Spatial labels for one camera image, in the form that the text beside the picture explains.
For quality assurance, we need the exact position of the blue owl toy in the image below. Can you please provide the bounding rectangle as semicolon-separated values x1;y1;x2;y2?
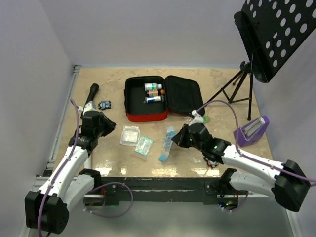
98;100;111;110

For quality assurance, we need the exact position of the aluminium left rail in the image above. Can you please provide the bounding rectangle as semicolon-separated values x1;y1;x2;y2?
43;65;82;177

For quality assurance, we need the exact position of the amber bottle orange cap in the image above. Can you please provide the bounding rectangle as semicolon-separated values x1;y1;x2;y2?
147;89;165;97

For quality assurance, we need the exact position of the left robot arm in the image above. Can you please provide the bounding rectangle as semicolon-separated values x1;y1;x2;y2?
24;101;116;234

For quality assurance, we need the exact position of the white gauze pad packet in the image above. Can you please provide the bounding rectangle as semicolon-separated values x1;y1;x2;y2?
120;126;140;146

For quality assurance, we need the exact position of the bandage plasters bag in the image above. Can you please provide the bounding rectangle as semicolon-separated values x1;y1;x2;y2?
135;136;153;156

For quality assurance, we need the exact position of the white bandage roll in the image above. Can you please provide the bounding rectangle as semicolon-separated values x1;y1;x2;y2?
144;96;162;103

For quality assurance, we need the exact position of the black microphone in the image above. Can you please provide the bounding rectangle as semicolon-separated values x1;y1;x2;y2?
85;83;99;105

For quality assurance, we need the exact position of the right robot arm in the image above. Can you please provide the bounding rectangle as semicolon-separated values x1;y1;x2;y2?
172;111;312;212

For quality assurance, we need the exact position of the aluminium rail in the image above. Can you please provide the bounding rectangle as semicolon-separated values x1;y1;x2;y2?
43;65;82;177
32;171;274;197

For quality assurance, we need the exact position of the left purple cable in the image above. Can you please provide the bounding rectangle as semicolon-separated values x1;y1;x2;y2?
37;98;134;237

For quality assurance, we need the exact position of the white medicine bottle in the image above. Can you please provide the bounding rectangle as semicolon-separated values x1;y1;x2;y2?
144;83;162;91

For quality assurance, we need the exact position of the green wind oil box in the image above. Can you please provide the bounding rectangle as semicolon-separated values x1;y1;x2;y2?
202;116;210;123

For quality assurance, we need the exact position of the aluminium front rail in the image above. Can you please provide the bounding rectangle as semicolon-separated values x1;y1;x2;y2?
32;171;274;197

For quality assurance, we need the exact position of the purple box device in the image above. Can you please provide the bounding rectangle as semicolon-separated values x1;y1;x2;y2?
234;116;270;147

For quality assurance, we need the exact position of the black music stand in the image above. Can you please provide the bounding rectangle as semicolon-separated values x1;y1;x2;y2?
203;0;316;121

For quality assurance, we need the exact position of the blue mask package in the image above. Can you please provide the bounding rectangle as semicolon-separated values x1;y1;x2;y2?
159;126;176;162

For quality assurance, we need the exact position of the brown owl toy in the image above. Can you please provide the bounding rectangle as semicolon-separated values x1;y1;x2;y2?
206;160;219;169

